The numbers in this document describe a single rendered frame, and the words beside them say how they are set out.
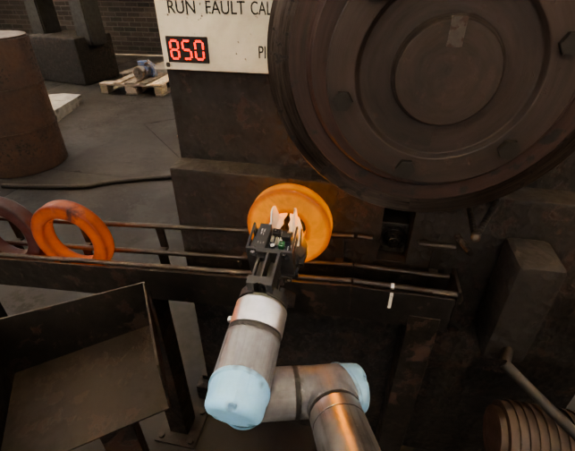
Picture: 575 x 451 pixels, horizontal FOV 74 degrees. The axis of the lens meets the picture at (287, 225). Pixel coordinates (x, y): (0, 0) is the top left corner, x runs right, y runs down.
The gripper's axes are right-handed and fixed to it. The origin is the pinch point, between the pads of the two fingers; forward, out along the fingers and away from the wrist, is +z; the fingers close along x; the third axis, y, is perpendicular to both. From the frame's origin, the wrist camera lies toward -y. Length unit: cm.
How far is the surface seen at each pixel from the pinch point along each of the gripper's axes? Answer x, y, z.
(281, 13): 0.6, 31.5, 7.8
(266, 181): 6.5, -0.4, 9.3
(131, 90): 267, -167, 331
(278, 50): 1.1, 27.1, 6.6
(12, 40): 211, -38, 161
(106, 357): 31.9, -17.9, -24.5
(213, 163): 19.3, -0.2, 13.3
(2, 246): 74, -19, -2
